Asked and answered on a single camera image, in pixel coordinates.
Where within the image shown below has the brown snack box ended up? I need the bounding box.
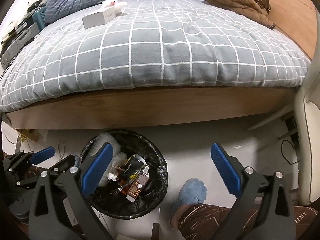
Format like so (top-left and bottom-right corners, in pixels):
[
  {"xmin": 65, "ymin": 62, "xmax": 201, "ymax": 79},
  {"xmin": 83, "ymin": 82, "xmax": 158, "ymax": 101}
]
[{"xmin": 126, "ymin": 165, "xmax": 150, "ymax": 203}]

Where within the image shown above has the wooden headboard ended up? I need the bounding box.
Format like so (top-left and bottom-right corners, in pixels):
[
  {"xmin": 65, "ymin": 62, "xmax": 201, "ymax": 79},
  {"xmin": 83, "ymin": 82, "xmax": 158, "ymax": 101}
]
[{"xmin": 268, "ymin": 0, "xmax": 317, "ymax": 58}]

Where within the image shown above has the teal suitcase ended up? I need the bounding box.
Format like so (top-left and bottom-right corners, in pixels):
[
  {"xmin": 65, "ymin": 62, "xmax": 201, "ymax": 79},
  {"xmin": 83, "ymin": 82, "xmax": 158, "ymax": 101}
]
[{"xmin": 31, "ymin": 7, "xmax": 46, "ymax": 31}]

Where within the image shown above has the white cardboard box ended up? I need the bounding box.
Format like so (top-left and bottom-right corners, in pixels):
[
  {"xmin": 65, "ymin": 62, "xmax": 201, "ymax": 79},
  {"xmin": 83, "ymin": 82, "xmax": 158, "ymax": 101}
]
[{"xmin": 82, "ymin": 7, "xmax": 116, "ymax": 29}]

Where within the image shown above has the grey suitcase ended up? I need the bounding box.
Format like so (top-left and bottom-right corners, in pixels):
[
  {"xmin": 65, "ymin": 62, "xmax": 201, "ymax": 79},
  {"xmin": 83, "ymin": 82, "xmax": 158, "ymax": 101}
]
[{"xmin": 1, "ymin": 23, "xmax": 40, "ymax": 70}]

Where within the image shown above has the black cable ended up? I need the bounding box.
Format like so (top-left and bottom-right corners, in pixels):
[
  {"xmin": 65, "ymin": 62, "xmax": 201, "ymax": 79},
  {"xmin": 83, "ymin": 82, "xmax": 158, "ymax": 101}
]
[{"xmin": 281, "ymin": 139, "xmax": 301, "ymax": 166}]

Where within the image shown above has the brown patterned trouser leg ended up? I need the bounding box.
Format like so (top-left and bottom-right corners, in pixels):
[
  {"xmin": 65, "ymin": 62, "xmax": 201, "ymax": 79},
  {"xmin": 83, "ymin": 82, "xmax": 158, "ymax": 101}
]
[{"xmin": 171, "ymin": 203, "xmax": 317, "ymax": 239}]

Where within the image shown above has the pink white plastic bag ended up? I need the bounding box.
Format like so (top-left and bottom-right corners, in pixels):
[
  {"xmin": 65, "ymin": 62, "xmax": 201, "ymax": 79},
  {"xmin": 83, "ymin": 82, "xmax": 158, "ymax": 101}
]
[{"xmin": 101, "ymin": 0, "xmax": 127, "ymax": 15}]

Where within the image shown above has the white chair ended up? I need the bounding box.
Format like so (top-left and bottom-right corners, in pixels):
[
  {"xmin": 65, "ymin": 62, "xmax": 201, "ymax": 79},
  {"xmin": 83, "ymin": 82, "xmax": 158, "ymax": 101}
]
[{"xmin": 294, "ymin": 56, "xmax": 319, "ymax": 205}]

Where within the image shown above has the black foil packet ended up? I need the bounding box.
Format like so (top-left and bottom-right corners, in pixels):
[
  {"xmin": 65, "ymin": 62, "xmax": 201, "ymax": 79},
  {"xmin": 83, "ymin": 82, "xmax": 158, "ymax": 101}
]
[{"xmin": 118, "ymin": 154, "xmax": 146, "ymax": 187}]

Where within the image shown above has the grey checked bed cover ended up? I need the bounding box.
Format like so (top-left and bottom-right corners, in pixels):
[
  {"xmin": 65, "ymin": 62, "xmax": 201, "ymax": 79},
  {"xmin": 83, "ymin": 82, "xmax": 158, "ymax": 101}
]
[{"xmin": 1, "ymin": 0, "xmax": 310, "ymax": 112}]

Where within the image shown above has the blue fuzzy slipper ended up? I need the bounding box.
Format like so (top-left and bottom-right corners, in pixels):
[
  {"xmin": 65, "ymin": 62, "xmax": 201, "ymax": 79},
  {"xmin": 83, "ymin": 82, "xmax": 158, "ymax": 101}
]
[{"xmin": 170, "ymin": 178, "xmax": 207, "ymax": 217}]

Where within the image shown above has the black trash bin with liner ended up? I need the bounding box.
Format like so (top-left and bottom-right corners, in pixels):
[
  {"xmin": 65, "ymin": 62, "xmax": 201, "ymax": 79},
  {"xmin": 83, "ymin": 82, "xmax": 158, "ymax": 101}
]
[{"xmin": 80, "ymin": 129, "xmax": 168, "ymax": 220}]

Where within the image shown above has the white tissue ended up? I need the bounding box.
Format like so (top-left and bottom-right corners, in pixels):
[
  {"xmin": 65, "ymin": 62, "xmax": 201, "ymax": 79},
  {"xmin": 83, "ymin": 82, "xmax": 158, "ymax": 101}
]
[{"xmin": 105, "ymin": 152, "xmax": 127, "ymax": 180}]

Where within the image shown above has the clear bubble wrap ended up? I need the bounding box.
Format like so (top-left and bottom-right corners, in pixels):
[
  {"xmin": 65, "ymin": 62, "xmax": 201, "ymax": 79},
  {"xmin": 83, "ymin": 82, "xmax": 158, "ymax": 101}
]
[{"xmin": 88, "ymin": 132, "xmax": 121, "ymax": 156}]

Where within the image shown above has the wooden bed frame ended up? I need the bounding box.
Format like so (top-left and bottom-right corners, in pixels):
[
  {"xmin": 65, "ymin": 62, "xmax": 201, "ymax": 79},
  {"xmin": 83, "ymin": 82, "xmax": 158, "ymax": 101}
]
[{"xmin": 7, "ymin": 87, "xmax": 296, "ymax": 129}]

